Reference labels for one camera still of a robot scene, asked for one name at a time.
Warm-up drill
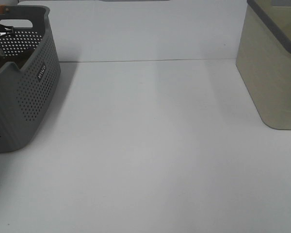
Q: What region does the brown towel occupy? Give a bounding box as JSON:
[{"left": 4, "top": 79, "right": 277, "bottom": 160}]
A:
[{"left": 0, "top": 49, "right": 34, "bottom": 69}]

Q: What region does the grey perforated plastic basket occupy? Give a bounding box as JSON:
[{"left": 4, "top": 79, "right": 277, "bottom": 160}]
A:
[{"left": 0, "top": 5, "right": 61, "bottom": 153}]

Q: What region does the beige bin with grey rim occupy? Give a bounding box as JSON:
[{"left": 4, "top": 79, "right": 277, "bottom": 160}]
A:
[{"left": 236, "top": 0, "right": 291, "bottom": 130}]

